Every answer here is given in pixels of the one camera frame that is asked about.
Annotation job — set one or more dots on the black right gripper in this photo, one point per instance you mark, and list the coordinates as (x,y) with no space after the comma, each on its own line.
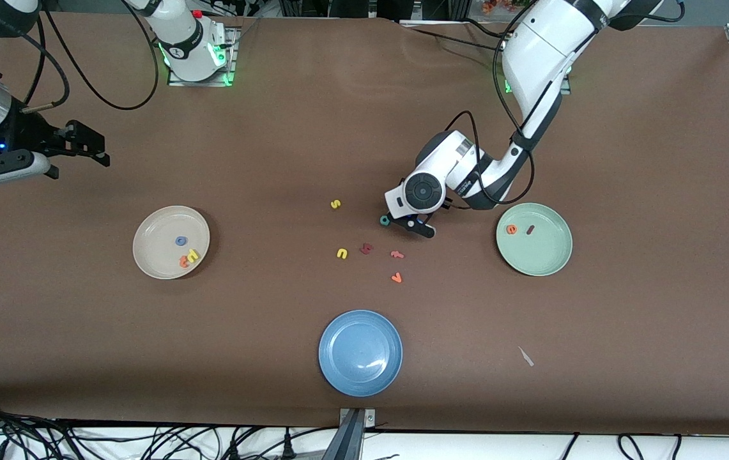
(27,134)

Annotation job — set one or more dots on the yellow letter h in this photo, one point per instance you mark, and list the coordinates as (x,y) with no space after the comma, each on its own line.
(195,254)

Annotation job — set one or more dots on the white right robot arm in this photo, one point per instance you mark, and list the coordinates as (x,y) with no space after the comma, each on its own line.
(188,45)

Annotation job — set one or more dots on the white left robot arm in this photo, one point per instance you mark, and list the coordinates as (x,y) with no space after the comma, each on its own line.
(537,57)

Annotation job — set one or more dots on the dark red angular letter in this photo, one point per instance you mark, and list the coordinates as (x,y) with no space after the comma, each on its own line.
(366,248)

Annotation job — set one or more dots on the pale green plate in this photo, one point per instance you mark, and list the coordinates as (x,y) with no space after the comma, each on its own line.
(543,252)

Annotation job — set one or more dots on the brown table cover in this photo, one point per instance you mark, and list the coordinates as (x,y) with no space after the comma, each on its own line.
(364,128)

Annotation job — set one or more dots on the beige brown plate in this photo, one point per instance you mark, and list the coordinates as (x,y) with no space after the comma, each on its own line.
(160,246)

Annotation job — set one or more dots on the small white paper scrap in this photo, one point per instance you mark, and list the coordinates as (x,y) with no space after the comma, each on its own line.
(526,356)

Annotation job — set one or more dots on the blue plate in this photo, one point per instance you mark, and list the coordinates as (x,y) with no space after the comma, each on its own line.
(360,352)

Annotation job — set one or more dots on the orange flower bunch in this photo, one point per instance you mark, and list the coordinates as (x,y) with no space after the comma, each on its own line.
(501,5)

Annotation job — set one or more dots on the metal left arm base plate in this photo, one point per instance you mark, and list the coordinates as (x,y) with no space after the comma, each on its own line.
(565,86)

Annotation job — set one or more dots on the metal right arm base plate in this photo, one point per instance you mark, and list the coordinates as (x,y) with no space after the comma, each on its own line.
(234,57)

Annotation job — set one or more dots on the silver mounting bracket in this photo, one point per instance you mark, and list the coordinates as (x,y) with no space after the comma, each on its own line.
(369,418)

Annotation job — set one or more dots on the grey camera pole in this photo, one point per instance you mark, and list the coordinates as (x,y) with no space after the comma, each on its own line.
(346,441)

